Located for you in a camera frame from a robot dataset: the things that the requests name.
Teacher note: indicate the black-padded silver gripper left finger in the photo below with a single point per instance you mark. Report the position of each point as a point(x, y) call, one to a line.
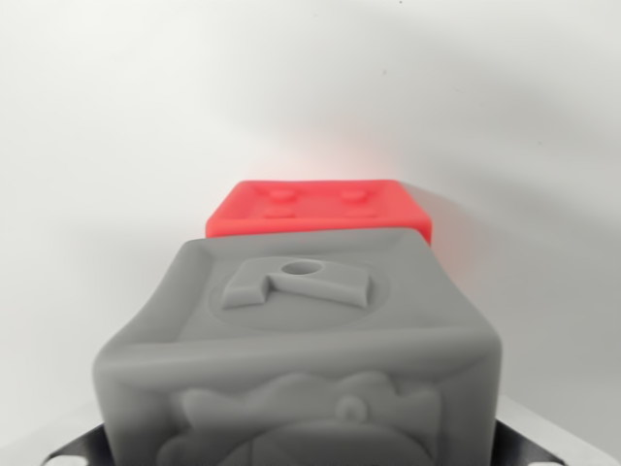
point(80, 446)

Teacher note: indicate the black-padded silver gripper right finger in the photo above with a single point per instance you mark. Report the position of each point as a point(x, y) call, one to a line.
point(524, 442)

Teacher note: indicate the grey embossed soft toy cube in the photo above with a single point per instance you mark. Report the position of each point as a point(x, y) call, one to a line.
point(301, 340)

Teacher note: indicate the red embossed soft toy cube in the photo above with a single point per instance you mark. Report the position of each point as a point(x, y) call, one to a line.
point(320, 213)

